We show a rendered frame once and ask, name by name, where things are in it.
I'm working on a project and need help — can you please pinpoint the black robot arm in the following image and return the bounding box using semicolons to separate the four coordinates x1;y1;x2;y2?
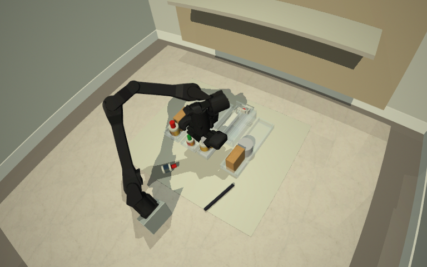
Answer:
102;81;230;219

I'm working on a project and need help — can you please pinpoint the black thin rod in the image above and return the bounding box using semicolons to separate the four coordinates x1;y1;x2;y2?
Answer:
204;184;234;211

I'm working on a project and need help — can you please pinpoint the brown cardboard box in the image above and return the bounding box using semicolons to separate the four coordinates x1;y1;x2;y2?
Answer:
225;145;245;171
173;108;185;124

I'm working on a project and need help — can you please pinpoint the white jar with red lid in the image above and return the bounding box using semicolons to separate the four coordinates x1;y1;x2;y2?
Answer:
161;163;177;174

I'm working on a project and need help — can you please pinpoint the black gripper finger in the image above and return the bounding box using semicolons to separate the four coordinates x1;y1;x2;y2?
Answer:
203;139;210;148
187;131;201;142

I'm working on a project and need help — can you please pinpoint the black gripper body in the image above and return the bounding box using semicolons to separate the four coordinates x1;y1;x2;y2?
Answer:
178;115;227;150

